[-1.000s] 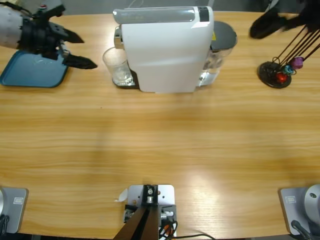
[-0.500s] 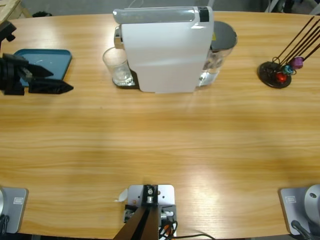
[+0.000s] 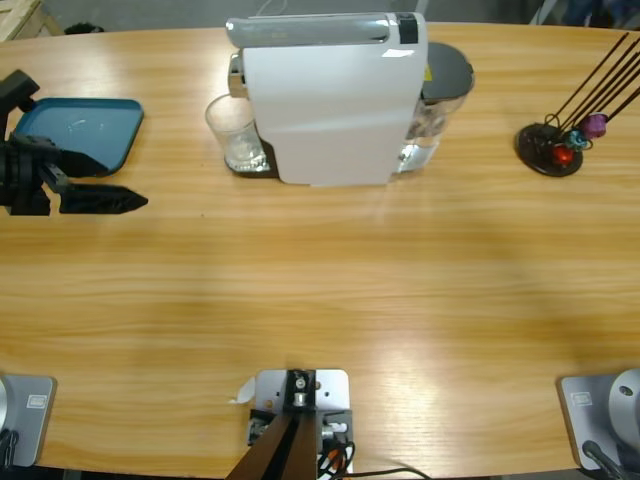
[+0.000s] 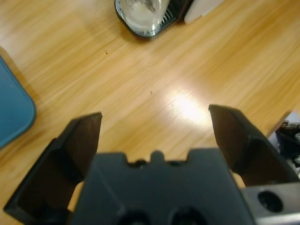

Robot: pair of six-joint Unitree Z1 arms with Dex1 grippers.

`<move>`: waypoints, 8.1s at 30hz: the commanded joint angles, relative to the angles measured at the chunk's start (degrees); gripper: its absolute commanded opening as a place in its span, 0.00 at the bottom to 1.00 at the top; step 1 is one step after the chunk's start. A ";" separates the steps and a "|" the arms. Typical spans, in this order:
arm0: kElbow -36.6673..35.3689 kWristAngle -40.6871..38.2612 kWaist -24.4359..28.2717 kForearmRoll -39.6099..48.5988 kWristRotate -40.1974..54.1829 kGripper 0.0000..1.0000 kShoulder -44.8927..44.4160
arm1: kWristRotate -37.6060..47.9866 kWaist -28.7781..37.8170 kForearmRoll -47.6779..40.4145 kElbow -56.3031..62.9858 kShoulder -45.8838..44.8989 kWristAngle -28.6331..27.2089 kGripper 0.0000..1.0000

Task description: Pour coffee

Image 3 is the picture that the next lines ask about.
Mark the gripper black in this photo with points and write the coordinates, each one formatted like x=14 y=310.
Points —
x=25 y=175

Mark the clear drinking glass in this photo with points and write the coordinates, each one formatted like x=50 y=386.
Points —
x=230 y=130

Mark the robot arm grey base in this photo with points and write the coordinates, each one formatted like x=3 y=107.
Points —
x=590 y=425
x=30 y=420

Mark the white capsule coffee machine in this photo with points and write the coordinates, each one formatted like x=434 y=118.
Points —
x=325 y=110

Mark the red coffee capsule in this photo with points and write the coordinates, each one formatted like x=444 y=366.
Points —
x=563 y=155

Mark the teal coffee capsule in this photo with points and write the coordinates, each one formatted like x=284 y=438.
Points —
x=579 y=140

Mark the purple coffee capsule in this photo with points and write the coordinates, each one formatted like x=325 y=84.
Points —
x=596 y=125

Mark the teal plastic tray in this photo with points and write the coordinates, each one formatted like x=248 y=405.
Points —
x=90 y=125

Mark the black object on floor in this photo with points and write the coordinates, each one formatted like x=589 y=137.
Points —
x=82 y=28

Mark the white paper tape piece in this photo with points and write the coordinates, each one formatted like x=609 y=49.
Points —
x=245 y=392

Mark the clear water tank black lid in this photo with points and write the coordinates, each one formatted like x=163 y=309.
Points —
x=447 y=70

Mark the black capsule holder with rods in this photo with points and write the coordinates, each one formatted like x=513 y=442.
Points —
x=535 y=145

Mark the person in blue jeans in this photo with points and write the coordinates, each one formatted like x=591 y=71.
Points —
x=582 y=10

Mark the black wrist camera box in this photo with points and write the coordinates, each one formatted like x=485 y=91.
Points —
x=17 y=90

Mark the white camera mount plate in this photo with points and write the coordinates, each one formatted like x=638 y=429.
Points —
x=332 y=385

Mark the dark camera mount post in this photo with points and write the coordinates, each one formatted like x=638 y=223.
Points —
x=285 y=450

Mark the white metal frame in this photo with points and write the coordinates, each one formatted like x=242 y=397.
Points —
x=547 y=11

